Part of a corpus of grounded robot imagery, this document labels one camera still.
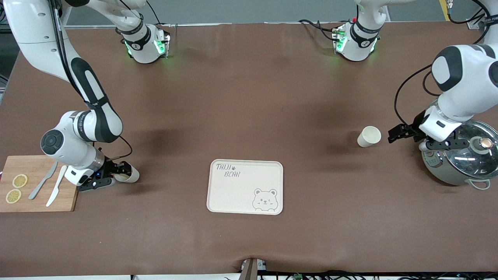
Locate white IKEA cup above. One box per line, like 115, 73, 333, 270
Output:
114, 163, 140, 183
357, 126, 382, 148

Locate white plastic knife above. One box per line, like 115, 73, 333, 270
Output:
46, 165, 68, 207

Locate glass pot lid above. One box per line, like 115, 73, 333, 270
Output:
444, 120, 498, 180

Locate grey plastic knife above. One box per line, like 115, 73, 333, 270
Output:
28, 163, 58, 200

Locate bamboo cutting board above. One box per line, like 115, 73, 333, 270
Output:
0, 155, 86, 213

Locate cream bear print tray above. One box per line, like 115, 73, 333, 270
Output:
206, 159, 284, 215

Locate brown table cover sheet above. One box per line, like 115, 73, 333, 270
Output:
0, 21, 498, 277

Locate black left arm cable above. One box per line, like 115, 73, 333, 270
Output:
394, 0, 498, 129

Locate aluminium frame profile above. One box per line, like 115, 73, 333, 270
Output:
467, 15, 489, 30
58, 8, 117, 30

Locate black left arm base cables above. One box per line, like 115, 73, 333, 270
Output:
298, 19, 341, 41

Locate black right arm base cable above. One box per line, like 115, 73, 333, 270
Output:
146, 0, 162, 26

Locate metal table clamp bracket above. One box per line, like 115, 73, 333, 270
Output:
240, 258, 267, 280

